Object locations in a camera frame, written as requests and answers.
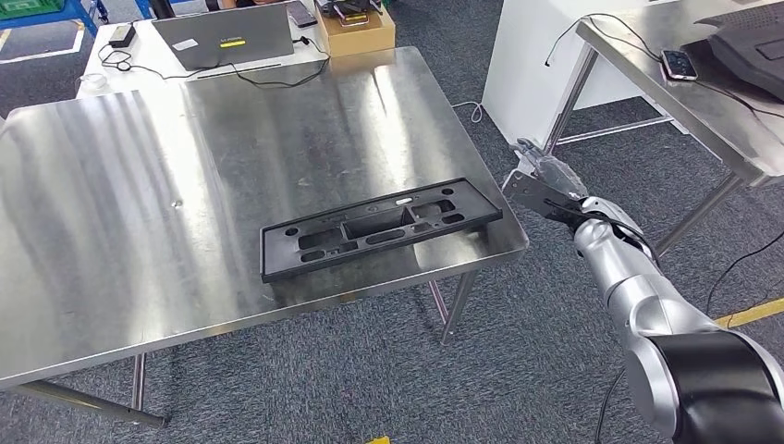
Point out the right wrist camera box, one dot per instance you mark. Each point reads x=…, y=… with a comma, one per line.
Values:
x=539, y=196

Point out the black power adapter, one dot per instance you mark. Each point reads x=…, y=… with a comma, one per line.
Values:
x=122, y=35

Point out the stainless steel side table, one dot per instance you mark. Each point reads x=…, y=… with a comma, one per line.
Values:
x=704, y=104

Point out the cardboard box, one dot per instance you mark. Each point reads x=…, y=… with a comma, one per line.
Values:
x=355, y=38

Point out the blue metal frame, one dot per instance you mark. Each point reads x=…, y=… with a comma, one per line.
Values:
x=79, y=12

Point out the clear plastic hand wrap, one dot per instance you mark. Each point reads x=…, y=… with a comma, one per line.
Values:
x=560, y=174

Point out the stainless steel workbench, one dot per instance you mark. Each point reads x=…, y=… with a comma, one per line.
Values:
x=153, y=214

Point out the white partition panel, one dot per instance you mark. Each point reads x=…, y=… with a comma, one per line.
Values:
x=520, y=61

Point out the black slotted plate part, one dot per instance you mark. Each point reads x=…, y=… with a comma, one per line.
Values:
x=367, y=230

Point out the grey equipment case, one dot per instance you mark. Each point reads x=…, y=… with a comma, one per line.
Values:
x=226, y=37

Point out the clear tape roll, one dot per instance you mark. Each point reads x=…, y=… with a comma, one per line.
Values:
x=93, y=81

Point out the robot right hand grey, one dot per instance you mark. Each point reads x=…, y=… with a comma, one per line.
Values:
x=554, y=171

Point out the black tool on box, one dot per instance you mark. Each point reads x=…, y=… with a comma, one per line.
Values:
x=349, y=9

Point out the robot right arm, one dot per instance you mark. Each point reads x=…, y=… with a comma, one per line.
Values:
x=643, y=294

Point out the white table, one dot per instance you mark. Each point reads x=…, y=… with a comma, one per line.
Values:
x=147, y=52

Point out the black smartphone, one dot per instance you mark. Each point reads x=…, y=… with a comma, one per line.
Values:
x=678, y=64

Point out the black flat phone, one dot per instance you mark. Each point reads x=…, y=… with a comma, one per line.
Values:
x=301, y=13

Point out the green plastic crate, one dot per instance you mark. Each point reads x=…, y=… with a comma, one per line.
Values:
x=30, y=6

